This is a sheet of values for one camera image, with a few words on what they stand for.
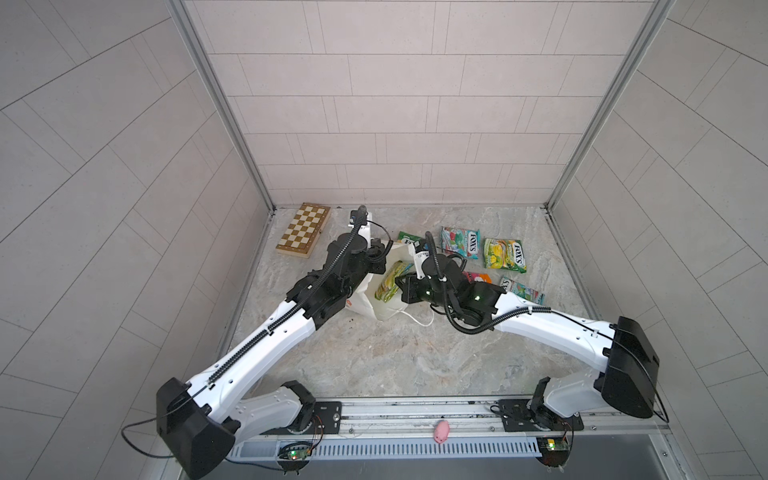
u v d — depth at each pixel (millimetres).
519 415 711
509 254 991
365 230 617
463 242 1028
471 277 942
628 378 389
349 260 502
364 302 712
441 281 540
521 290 911
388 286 758
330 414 720
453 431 705
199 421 360
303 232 1031
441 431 680
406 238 1061
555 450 683
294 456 651
